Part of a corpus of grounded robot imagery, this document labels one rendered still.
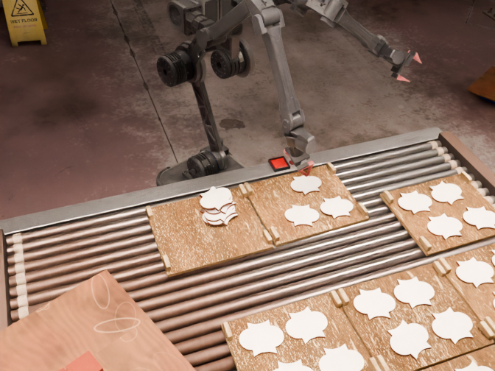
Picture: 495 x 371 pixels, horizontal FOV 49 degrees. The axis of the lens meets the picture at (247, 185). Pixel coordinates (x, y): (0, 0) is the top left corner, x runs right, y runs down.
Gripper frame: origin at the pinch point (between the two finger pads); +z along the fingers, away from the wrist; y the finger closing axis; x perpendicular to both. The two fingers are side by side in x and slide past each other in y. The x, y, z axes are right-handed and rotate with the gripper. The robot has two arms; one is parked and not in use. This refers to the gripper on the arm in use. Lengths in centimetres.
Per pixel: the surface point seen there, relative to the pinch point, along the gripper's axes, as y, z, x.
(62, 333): 41, -28, -96
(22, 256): -5, -21, -109
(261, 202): 0.7, 6.5, -20.6
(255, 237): 17.6, 3.8, -30.1
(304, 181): -3.3, 12.2, 0.4
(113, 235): -4, -11, -78
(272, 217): 10.4, 7.0, -19.9
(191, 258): 19, -4, -55
